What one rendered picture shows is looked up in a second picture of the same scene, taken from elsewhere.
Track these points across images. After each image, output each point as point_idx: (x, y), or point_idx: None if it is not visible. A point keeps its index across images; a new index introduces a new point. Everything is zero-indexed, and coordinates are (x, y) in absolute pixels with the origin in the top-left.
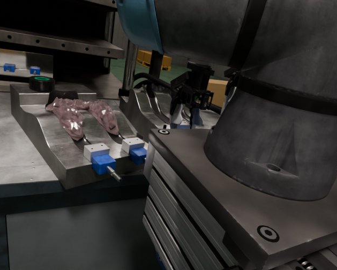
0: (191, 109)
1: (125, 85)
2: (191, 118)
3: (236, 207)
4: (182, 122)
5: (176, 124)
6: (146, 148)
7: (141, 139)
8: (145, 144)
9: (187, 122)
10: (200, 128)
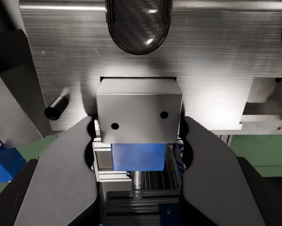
0: (179, 210)
1: None
2: (186, 159)
3: None
4: (148, 115)
5: (100, 138)
6: (12, 133)
7: None
8: (11, 110)
9: (177, 120)
10: (271, 73)
